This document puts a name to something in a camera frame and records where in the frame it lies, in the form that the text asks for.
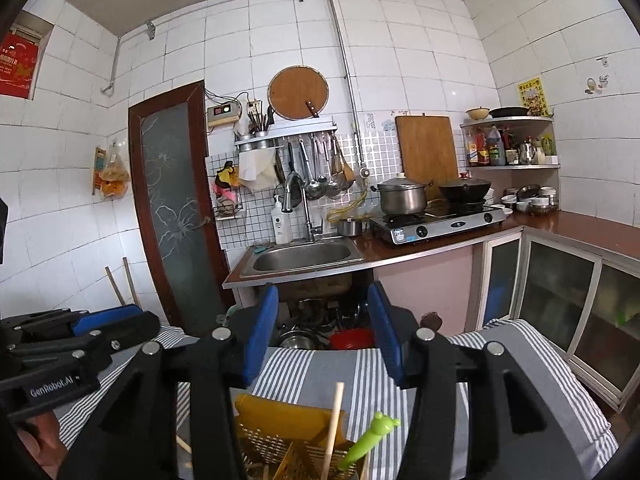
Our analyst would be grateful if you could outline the brown framed glass door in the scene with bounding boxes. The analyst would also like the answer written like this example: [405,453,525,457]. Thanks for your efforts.
[128,80,231,333]

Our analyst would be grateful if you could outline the black wok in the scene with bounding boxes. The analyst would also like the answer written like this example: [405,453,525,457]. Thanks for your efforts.
[439,172,493,204]

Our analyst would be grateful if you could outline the wire wall basket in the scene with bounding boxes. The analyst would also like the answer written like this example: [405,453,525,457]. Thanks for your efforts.
[214,195,246,221]

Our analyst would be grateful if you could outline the yellow perforated utensil holder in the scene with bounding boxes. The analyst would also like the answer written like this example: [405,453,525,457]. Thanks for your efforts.
[234,392,373,480]

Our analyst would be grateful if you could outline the glass door kitchen cabinet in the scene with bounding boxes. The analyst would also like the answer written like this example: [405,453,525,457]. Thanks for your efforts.
[480,227,640,413]

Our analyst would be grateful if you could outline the metal corner shelf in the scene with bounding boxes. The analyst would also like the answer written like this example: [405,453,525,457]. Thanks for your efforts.
[460,116,562,170]

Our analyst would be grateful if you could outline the group of small bowls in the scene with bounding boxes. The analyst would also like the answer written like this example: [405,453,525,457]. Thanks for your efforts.
[502,185,560,215]

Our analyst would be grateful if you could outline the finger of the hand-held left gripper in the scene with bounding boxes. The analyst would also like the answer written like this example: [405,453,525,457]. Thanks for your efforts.
[0,335,122,392]
[0,304,162,349]

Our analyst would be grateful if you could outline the brown kitchen counter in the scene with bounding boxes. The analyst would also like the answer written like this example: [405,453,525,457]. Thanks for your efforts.
[222,210,640,291]

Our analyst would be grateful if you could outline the round wooden lid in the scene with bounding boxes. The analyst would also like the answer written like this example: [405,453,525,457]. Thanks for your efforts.
[267,65,330,122]

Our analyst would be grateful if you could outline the person's left hand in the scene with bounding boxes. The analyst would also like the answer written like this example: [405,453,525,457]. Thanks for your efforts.
[15,407,68,467]

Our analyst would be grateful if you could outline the small steel pot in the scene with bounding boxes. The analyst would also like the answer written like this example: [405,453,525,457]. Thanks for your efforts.
[336,217,370,237]

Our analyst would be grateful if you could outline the yellow wall poster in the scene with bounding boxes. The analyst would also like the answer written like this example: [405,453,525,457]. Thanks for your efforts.
[517,77,551,117]

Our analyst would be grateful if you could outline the steel gas stove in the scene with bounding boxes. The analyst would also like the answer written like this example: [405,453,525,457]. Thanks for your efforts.
[369,202,508,247]

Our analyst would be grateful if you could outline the white hanging cloth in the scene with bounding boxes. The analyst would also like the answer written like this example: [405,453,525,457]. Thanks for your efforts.
[237,150,278,193]

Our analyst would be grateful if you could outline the bundle of dark chopsticks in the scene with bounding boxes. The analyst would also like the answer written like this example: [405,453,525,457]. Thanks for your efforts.
[248,106,275,136]

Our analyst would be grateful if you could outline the grey striped tablecloth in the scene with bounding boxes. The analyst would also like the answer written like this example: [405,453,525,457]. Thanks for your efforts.
[50,317,621,480]

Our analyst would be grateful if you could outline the wooden stick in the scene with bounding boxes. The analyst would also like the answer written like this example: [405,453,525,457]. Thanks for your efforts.
[104,266,126,307]
[122,257,143,311]

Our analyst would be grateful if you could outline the row of condiment bottles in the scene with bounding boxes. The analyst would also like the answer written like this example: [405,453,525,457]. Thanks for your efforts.
[467,126,558,167]

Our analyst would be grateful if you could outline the yellow hose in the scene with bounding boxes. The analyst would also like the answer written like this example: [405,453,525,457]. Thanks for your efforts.
[326,187,376,224]

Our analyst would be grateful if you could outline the metal wall pipe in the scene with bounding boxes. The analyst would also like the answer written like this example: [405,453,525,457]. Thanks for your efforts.
[100,0,372,179]

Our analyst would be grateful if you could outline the white soap bottle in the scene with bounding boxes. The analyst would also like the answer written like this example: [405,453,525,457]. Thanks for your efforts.
[270,194,293,246]

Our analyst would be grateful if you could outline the yellow and pink rag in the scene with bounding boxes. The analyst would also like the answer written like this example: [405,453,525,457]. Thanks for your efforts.
[214,161,241,196]

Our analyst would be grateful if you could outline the red wall poster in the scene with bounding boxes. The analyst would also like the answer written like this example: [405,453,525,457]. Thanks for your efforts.
[0,31,40,98]

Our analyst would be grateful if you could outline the metal wall rack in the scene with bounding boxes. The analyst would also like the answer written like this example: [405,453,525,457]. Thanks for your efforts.
[234,115,338,154]

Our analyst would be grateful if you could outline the row of hanging kitchen utensils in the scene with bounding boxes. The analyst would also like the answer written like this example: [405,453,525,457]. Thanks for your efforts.
[285,131,357,202]

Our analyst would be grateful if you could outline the wall control box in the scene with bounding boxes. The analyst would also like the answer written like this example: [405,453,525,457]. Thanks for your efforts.
[206,102,242,128]

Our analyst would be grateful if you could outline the green handled utensil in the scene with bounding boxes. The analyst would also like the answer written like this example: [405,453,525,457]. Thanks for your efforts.
[337,411,402,472]

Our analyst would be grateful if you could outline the wall stickers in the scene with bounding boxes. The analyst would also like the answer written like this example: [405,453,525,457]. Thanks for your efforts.
[584,56,612,96]

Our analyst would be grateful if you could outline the hanging plastic bags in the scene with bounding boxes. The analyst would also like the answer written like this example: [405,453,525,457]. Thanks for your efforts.
[99,141,132,201]

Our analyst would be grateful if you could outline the wooden cutting board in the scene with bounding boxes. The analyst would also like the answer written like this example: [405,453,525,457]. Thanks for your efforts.
[395,115,460,186]

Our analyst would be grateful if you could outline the steel faucet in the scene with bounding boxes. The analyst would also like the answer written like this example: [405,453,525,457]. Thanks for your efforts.
[281,171,323,243]

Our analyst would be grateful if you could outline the pile of metal pots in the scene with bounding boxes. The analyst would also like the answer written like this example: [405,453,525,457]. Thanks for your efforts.
[277,300,371,350]

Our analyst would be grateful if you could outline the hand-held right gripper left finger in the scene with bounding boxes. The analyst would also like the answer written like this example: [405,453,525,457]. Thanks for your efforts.
[57,284,280,480]

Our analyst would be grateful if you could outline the steel cooking pot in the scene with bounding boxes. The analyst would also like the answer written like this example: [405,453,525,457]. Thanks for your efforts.
[372,172,433,216]

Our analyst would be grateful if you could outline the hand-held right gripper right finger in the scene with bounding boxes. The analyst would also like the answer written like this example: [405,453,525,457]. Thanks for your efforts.
[367,281,587,480]

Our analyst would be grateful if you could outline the red plastic basin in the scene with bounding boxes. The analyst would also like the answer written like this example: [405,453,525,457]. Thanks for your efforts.
[329,329,376,351]

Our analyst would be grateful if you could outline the steel kitchen sink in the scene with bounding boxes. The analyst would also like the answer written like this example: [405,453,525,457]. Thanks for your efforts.
[235,237,366,281]

